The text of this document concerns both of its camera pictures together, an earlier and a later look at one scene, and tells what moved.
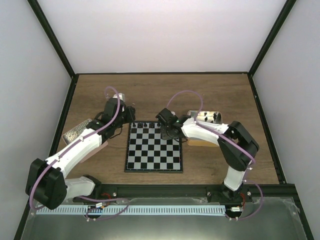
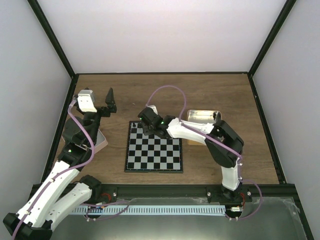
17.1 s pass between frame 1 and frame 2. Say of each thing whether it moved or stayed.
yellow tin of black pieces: stayed
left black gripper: moved
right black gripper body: moved
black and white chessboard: stayed
